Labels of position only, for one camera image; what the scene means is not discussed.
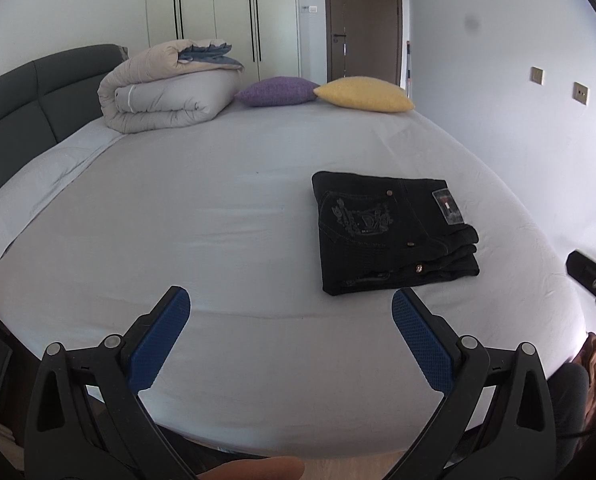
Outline black jeans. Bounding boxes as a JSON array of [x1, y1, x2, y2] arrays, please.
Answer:
[[312, 171, 480, 296]]

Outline person's left hand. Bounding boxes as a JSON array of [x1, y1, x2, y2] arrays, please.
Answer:
[[198, 456, 305, 480]]

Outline person's dark trouser leg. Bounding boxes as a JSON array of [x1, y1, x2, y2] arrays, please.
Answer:
[[547, 362, 590, 472]]

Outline white pillow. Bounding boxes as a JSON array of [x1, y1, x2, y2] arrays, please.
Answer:
[[0, 118, 122, 260]]

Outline white bed sheet mattress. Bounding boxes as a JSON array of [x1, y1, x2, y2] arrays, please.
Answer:
[[0, 102, 585, 457]]

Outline yellow cushion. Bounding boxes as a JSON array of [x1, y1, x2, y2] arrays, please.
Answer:
[[313, 76, 415, 113]]

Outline dark grey bed headboard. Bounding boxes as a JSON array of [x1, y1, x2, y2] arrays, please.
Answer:
[[0, 44, 128, 188]]

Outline folded beige grey duvet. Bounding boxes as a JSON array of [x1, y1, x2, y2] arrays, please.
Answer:
[[97, 39, 243, 134]]

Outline brown wooden door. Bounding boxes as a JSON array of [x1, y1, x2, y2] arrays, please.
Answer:
[[325, 0, 403, 84]]

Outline purple cushion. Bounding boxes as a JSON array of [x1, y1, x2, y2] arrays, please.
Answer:
[[236, 76, 319, 107]]

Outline folded blue cloth on duvet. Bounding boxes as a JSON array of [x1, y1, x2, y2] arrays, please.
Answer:
[[177, 42, 243, 70]]

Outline wall socket plate near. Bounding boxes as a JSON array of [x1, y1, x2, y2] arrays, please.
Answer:
[[572, 81, 590, 105]]

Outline wall socket plate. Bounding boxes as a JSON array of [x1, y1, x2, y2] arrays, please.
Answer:
[[530, 66, 545, 86], [572, 81, 590, 105]]

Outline wall socket plate far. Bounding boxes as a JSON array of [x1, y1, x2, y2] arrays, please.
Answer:
[[530, 66, 545, 86]]

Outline white wardrobe with black handles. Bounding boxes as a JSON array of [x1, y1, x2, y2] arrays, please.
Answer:
[[146, 0, 301, 84]]

